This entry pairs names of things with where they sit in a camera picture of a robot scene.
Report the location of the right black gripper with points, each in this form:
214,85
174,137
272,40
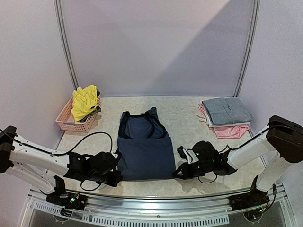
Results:
181,170

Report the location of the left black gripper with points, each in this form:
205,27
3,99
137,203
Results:
117,178

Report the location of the navy blue garment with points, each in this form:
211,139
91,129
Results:
145,146

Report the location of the grey blue button shirt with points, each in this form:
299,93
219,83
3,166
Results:
227,110

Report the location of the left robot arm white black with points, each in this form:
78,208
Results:
46,168

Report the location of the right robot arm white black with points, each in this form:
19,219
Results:
281,136

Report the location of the pink plastic laundry basket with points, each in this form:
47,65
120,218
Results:
66,122

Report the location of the white folded shirt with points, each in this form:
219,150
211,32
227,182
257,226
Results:
227,124

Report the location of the pink folded garment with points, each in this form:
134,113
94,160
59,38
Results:
222,132

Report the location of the yellow garment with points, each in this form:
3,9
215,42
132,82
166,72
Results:
84,102

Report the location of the aluminium front rail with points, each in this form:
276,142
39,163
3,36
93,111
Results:
111,211

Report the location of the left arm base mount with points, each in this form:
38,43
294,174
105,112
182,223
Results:
66,199

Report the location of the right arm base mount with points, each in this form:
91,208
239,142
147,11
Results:
254,197

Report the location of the right aluminium corner post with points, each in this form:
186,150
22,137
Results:
248,47

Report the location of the aluminium corner post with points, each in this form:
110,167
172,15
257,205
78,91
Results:
65,44
248,47

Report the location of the left aluminium corner post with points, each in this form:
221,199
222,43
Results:
65,44

